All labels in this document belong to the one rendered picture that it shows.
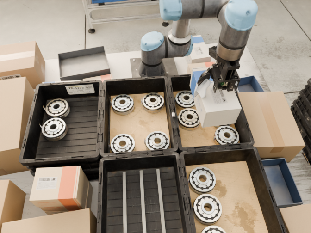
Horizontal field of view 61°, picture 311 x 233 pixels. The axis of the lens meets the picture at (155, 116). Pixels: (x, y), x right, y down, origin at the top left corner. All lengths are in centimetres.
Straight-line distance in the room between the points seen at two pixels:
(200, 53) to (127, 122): 64
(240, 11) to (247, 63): 105
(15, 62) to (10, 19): 209
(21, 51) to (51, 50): 138
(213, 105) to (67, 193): 58
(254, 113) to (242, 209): 44
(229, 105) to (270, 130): 38
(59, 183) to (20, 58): 82
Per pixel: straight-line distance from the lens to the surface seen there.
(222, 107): 88
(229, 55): 76
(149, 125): 118
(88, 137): 119
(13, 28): 348
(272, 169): 133
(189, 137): 116
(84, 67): 158
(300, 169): 139
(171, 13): 74
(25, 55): 160
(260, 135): 121
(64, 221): 103
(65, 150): 118
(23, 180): 134
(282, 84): 273
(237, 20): 70
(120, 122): 120
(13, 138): 121
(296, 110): 207
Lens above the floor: 182
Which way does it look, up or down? 55 degrees down
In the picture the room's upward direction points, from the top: straight up
